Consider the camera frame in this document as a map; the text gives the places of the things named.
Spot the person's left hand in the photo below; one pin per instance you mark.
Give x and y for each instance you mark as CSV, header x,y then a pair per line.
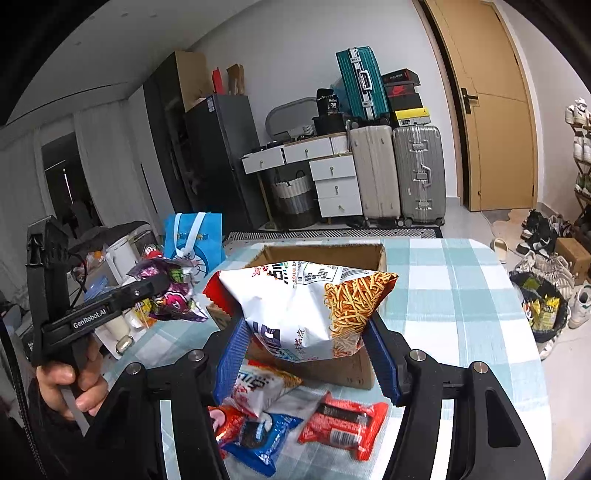
x,y
94,388

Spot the blue Oreo packet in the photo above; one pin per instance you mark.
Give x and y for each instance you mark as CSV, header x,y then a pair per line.
x,y
260,441

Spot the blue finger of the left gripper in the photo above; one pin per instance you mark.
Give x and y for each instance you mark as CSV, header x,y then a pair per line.
x,y
125,297

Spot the silver suitcase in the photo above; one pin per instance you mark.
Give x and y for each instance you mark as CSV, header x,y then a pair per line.
x,y
419,156

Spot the brown cardboard box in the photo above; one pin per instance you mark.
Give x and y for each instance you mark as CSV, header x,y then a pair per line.
x,y
353,371

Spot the red black snack packet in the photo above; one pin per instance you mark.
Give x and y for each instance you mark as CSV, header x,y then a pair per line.
x,y
345,424

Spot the dark grey refrigerator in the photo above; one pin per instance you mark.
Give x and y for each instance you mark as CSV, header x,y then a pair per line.
x,y
221,131

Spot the black trash bin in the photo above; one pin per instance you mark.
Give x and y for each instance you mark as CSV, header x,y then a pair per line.
x,y
545,308

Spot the woven laundry basket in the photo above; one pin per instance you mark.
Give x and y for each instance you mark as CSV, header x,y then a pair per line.
x,y
295,201

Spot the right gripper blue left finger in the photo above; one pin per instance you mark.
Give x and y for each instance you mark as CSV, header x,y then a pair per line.
x,y
228,349

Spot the large white noodle snack bag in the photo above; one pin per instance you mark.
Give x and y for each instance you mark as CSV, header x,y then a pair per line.
x,y
304,311

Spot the blue Doraemon gift bag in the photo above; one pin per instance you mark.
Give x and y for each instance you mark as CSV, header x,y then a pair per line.
x,y
195,240

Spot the wooden shoe rack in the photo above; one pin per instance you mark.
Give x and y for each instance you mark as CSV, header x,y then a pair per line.
x,y
577,117

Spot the small cardboard box on floor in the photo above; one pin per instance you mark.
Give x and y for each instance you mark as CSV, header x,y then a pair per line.
x,y
578,258

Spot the stack of shoe boxes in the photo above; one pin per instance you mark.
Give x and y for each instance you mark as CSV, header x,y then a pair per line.
x,y
404,99

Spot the red Oreo packet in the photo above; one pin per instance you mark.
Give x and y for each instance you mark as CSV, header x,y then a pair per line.
x,y
227,423

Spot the wooden door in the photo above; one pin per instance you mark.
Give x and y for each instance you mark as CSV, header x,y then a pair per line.
x,y
495,105

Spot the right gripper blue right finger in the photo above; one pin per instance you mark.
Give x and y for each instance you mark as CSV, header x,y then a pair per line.
x,y
375,339

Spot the beige suitcase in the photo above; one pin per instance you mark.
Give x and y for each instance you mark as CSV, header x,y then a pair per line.
x,y
376,170

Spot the small white noodle snack bag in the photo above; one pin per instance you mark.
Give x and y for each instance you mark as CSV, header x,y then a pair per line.
x,y
258,386

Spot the purple snack bag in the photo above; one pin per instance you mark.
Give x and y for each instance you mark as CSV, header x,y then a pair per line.
x,y
177,301

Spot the teal suitcase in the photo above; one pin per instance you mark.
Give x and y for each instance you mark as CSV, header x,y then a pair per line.
x,y
364,86

